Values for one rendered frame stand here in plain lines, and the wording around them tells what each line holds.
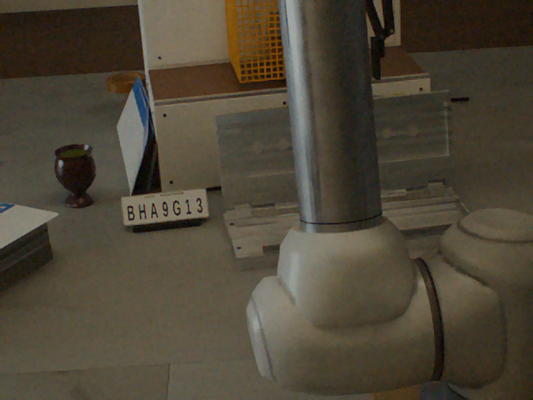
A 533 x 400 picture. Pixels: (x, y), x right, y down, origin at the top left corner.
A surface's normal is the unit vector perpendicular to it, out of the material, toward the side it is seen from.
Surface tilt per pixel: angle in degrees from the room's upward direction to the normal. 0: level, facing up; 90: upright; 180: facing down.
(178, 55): 90
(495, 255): 53
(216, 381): 0
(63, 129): 0
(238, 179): 79
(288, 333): 71
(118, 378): 0
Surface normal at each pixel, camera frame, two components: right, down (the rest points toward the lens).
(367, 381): 0.14, 0.68
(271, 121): 0.14, 0.20
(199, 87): -0.06, -0.92
